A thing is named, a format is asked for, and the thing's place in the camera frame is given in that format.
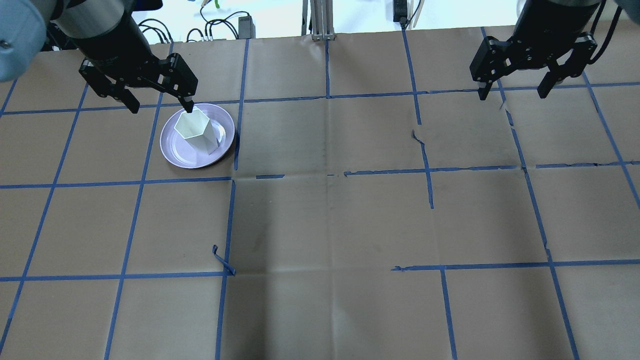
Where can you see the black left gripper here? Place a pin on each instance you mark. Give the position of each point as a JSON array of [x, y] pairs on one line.
[[116, 52]]

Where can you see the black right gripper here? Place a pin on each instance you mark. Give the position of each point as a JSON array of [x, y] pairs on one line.
[[541, 31]]

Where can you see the white faceted cup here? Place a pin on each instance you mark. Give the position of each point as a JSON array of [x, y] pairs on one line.
[[199, 131]]

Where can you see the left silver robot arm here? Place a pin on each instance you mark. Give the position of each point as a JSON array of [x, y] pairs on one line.
[[24, 24]]

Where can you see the lavender plate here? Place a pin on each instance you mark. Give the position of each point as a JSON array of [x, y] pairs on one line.
[[177, 152]]

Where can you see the black power adapter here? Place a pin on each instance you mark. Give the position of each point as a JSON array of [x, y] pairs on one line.
[[246, 28]]

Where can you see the aluminium frame post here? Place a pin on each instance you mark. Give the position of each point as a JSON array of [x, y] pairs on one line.
[[318, 20]]

